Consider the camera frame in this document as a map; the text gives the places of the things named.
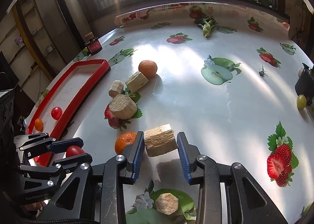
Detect small cork cube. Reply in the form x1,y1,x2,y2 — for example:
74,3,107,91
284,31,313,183
155,193,179,216

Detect dark red jar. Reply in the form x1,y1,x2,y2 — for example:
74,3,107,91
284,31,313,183
85,32,102,55

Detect large red tomato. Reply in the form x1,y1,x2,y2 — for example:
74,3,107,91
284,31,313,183
66,145,85,157

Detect large round cork block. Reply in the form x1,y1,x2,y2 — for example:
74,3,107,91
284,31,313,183
109,94,138,120

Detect rectangular cork block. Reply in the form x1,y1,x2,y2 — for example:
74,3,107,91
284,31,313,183
125,71,149,93

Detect red white tray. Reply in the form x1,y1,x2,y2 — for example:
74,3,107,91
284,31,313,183
26,59,111,152

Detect green grape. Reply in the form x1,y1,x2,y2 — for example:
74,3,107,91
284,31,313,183
297,94,307,110

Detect small tangerine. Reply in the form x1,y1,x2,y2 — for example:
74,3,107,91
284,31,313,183
138,60,158,78

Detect pale cork chunk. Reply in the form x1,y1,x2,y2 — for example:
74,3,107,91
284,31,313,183
144,124,177,157

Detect small red tomato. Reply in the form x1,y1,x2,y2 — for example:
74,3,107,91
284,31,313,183
51,106,63,120

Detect white standing air conditioner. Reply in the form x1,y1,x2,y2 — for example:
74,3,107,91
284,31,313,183
54,0,91,51

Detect large orange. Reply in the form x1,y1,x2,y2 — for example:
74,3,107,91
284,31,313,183
34,118,44,131

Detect purple plush toy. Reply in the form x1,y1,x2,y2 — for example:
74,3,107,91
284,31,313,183
14,36,25,49

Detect small hexagonal cork block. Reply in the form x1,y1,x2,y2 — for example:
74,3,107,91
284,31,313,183
109,80,124,98

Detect fruit print tablecloth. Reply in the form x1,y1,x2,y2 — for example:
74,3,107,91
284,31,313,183
62,3,313,223

